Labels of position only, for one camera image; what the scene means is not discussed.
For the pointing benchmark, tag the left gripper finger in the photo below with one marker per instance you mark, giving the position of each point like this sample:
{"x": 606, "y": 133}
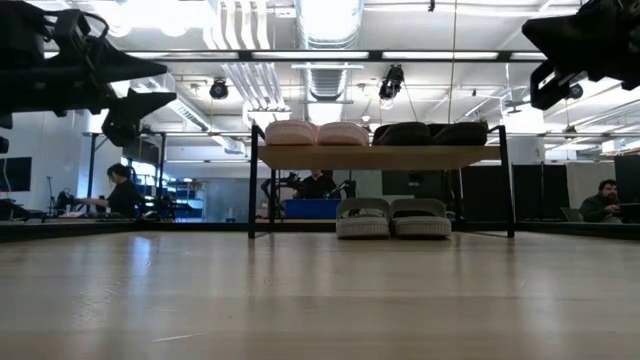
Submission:
{"x": 120, "y": 65}
{"x": 125, "y": 117}

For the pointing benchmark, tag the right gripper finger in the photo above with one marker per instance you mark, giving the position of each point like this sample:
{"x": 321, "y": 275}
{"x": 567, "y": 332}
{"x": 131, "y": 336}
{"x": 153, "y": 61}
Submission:
{"x": 547, "y": 90}
{"x": 560, "y": 37}

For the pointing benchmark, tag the pink slide sandal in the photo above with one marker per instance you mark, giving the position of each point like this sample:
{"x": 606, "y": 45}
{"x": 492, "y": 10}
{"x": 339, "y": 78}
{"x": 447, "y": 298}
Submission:
{"x": 290, "y": 134}
{"x": 344, "y": 135}

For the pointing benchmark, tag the grey slide sandal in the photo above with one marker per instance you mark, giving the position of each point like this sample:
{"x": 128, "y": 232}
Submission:
{"x": 421, "y": 227}
{"x": 362, "y": 227}

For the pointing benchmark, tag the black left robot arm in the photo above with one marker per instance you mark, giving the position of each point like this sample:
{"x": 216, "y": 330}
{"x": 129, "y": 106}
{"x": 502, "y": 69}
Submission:
{"x": 20, "y": 30}

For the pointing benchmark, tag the black ceiling spotlight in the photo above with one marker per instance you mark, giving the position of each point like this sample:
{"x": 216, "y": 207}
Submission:
{"x": 391, "y": 82}
{"x": 576, "y": 91}
{"x": 219, "y": 90}

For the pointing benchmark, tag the person leaning over desk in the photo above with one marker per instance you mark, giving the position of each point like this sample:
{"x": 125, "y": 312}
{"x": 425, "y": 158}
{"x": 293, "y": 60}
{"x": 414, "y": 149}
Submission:
{"x": 125, "y": 197}

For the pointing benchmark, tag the black room partition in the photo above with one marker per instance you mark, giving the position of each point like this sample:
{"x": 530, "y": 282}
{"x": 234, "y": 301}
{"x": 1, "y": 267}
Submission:
{"x": 530, "y": 192}

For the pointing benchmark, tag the dark desk monitor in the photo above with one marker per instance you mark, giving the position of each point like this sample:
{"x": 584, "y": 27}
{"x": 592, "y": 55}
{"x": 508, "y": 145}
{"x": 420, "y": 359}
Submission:
{"x": 627, "y": 177}

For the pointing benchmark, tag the grey laptop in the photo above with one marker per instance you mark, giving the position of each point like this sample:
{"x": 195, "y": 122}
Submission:
{"x": 571, "y": 215}

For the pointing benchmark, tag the person seated at laptop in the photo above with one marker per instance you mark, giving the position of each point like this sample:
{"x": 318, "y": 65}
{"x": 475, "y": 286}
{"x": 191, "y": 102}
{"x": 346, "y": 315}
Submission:
{"x": 600, "y": 207}

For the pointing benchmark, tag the person behind blue bin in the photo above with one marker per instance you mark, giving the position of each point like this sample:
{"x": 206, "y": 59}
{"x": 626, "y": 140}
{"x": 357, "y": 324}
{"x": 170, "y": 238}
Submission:
{"x": 315, "y": 187}

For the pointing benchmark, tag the blue bin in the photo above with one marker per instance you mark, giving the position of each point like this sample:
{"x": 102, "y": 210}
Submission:
{"x": 310, "y": 209}

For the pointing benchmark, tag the dark wall monitor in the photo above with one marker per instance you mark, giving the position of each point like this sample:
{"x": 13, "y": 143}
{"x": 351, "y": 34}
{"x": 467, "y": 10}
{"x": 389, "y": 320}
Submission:
{"x": 17, "y": 174}

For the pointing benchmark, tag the black overhead frame bar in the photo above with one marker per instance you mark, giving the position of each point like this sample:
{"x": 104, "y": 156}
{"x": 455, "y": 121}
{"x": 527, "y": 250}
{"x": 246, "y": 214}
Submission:
{"x": 245, "y": 55}

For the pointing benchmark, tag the wooden shelf with black frame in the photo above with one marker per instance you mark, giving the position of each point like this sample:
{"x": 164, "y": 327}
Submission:
{"x": 375, "y": 156}

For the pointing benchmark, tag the silver ventilation duct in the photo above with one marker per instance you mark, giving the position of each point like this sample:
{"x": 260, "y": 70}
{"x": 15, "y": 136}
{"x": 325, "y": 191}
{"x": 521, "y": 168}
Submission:
{"x": 327, "y": 30}

